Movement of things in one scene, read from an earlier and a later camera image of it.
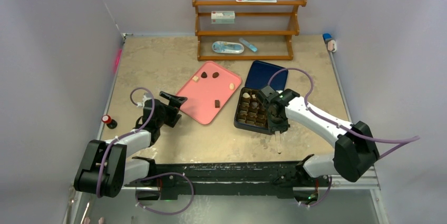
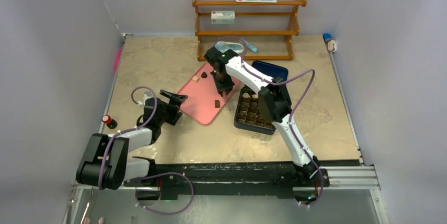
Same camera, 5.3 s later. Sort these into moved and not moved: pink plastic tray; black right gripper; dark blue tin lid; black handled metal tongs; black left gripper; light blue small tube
Moved: black right gripper; black handled metal tongs
Not moved: dark blue tin lid; black left gripper; pink plastic tray; light blue small tube
